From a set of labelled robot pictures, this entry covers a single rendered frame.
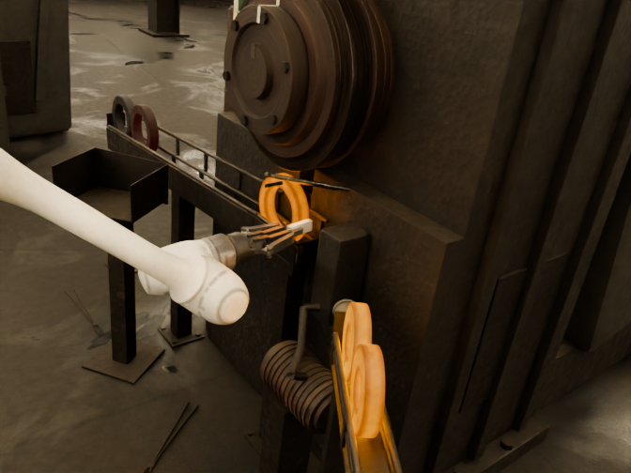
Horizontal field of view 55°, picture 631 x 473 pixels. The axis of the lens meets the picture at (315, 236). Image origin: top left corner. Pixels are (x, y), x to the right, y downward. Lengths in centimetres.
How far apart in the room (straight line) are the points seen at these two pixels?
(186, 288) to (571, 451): 148
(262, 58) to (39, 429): 129
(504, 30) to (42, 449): 163
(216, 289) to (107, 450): 90
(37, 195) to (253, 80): 53
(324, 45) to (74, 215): 60
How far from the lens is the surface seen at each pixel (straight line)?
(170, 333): 235
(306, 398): 136
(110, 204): 195
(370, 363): 100
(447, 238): 128
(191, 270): 118
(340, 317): 126
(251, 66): 140
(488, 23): 123
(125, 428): 201
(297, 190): 152
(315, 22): 132
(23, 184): 117
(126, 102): 244
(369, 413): 100
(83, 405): 210
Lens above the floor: 141
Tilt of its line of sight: 27 degrees down
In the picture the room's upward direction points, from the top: 7 degrees clockwise
